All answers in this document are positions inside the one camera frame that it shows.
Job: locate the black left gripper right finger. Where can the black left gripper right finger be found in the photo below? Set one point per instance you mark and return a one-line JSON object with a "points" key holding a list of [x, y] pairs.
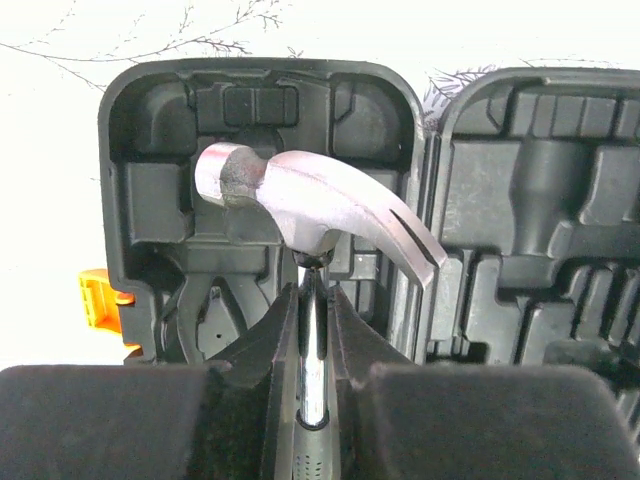
{"points": [[449, 420]]}

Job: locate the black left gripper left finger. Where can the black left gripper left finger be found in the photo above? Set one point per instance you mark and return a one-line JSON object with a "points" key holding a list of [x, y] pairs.
{"points": [[228, 418]]}

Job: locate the black plastic tool case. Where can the black plastic tool case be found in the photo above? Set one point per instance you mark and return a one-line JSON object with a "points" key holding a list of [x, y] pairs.
{"points": [[503, 231]]}

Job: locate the steel claw hammer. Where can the steel claw hammer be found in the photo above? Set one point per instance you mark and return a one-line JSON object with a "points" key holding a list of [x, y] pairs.
{"points": [[313, 199]]}

